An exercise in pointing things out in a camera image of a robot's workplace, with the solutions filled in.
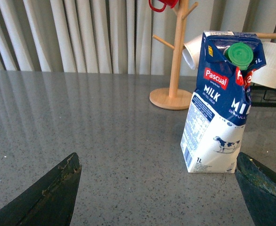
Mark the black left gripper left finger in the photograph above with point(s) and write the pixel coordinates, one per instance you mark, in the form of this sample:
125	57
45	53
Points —
50	201

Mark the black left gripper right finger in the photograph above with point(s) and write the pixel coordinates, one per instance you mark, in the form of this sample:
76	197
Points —
258	186

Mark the blue white milk carton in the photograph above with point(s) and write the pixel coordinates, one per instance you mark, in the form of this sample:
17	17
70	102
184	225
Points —
221	101

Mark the wooden mug tree stand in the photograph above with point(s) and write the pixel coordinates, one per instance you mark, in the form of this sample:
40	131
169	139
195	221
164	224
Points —
173	98

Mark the white ribbed ceramic mug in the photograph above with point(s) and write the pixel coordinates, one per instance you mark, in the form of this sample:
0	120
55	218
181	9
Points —
266	76

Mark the white enamel mug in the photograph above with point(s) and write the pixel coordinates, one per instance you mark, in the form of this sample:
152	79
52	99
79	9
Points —
191	52

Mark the beige pleated curtain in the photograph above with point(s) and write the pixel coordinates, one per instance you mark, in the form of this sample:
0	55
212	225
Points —
113	36

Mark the red enamel mug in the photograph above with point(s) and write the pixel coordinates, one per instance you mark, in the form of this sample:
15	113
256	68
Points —
162	4

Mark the black wire mug rack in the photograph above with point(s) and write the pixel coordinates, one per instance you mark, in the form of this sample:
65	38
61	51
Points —
263	96

